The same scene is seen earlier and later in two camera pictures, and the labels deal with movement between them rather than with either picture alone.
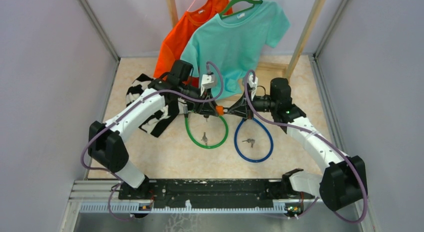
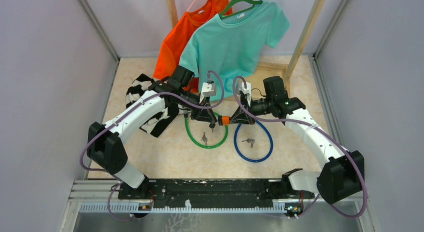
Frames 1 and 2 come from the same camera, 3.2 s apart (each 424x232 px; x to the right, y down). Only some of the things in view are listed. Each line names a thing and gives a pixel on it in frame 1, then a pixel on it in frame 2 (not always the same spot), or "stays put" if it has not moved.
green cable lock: x=195 y=143 stays put
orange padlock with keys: x=219 y=110 → x=224 y=120
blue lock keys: x=251 y=141 stays put
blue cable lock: x=268 y=131 stays put
